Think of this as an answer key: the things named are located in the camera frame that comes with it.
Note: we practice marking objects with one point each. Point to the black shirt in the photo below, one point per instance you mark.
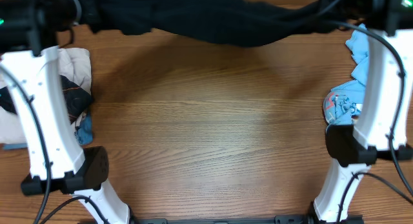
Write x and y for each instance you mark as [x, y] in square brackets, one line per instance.
[226, 22]

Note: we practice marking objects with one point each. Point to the light blue shirt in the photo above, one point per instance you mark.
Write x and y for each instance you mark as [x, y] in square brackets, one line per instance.
[343, 104]

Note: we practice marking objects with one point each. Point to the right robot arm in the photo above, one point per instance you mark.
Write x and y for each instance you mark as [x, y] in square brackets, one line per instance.
[380, 132]

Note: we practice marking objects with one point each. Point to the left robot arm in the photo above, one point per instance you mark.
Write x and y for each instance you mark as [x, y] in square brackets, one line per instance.
[29, 65]

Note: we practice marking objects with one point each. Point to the blue denim garment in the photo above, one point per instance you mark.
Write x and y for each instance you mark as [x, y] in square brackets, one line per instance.
[83, 133]

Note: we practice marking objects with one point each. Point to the black patterned shorts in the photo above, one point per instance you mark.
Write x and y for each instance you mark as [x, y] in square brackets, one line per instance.
[77, 99]

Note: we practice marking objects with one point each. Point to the beige folded garment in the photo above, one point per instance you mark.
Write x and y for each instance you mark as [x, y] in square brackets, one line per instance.
[74, 64]

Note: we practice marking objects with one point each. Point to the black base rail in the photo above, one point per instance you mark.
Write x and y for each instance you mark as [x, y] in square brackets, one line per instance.
[279, 219]

